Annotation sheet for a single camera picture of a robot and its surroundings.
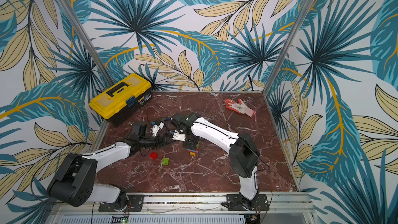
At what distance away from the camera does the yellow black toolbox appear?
2.95 feet

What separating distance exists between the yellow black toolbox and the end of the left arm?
298mm

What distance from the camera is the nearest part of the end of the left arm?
0.76 m
